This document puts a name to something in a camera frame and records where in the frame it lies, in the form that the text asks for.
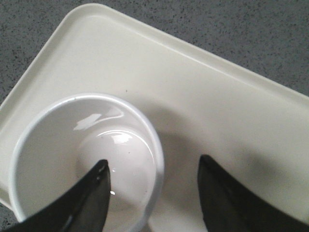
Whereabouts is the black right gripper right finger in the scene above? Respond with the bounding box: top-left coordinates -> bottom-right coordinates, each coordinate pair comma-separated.
197,155 -> 309,232

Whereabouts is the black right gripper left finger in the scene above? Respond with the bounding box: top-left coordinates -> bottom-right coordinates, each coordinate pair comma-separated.
6,159 -> 111,232

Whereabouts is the white smiley mug black handle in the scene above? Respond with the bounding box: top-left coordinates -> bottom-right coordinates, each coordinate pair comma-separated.
9,93 -> 164,232

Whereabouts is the cream rectangular plastic tray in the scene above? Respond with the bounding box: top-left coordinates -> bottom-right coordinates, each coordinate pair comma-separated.
0,3 -> 309,232

